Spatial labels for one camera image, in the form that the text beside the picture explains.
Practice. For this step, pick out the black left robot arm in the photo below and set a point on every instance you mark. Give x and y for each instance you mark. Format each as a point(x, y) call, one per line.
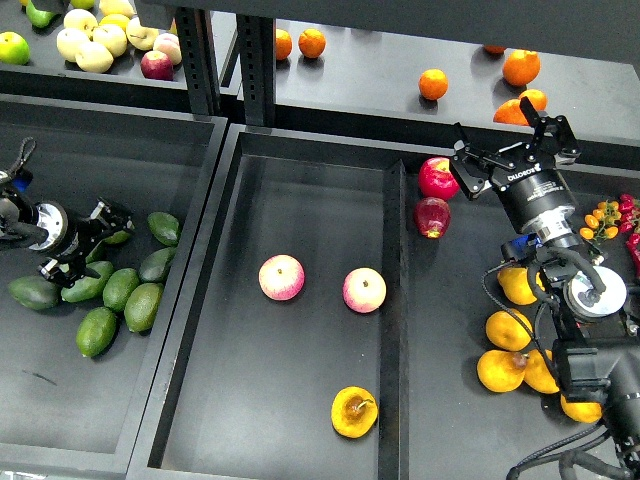
point(16, 227)

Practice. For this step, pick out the orange on shelf centre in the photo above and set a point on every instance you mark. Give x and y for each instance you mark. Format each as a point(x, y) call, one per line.
point(433, 84)

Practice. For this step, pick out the yellow pear lower left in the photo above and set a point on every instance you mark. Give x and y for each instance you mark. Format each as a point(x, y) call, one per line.
point(501, 371)

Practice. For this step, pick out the pale yellow pear pile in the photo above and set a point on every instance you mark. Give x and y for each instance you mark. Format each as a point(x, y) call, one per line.
point(95, 35)

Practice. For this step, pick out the yellow pear lower right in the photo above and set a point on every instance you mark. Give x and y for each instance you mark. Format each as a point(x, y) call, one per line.
point(583, 412)

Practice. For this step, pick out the green apple on shelf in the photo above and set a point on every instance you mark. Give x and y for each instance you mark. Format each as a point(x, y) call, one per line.
point(15, 49)

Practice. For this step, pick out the black tray divider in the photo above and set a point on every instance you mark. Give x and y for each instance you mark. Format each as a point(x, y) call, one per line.
point(393, 422)

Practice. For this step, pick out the cherry tomato bunch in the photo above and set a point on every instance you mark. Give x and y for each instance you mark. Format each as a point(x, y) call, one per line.
point(602, 223)

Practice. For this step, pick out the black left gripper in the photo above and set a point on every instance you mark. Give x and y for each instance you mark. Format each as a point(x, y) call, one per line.
point(67, 237)

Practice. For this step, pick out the yellow pear stem up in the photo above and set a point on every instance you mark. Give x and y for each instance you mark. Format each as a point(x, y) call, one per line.
point(353, 412)

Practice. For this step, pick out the large orange right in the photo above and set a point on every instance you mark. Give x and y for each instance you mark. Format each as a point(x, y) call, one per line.
point(521, 67)

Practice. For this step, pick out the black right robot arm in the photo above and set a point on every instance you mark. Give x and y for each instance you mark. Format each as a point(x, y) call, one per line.
point(595, 356)

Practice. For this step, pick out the black shelf post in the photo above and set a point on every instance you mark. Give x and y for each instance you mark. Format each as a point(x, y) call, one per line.
point(229, 64)

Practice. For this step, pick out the pink apple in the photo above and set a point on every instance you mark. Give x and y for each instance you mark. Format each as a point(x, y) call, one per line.
point(281, 277)
point(364, 290)

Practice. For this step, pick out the green avocado pile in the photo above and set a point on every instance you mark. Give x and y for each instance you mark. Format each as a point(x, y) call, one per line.
point(133, 292)

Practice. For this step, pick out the yellow pear lower middle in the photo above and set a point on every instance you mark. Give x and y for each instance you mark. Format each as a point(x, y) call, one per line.
point(537, 374)

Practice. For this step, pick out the pink apple left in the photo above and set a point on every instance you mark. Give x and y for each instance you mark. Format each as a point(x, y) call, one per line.
point(281, 277)

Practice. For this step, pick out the orange behind post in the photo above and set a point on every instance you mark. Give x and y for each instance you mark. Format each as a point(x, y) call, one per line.
point(283, 44)

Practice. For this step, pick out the pink apple right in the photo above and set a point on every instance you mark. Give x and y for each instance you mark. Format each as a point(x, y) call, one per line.
point(364, 290)

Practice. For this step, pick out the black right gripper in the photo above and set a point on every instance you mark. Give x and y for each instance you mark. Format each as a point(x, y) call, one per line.
point(531, 189)

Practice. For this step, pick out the bright red apple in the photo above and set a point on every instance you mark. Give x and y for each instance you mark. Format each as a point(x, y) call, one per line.
point(436, 180)

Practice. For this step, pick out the orange right lower pair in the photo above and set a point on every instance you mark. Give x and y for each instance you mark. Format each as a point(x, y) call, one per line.
point(510, 113)

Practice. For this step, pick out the dark red apple on shelf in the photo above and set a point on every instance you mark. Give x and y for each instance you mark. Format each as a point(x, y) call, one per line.
point(157, 65)

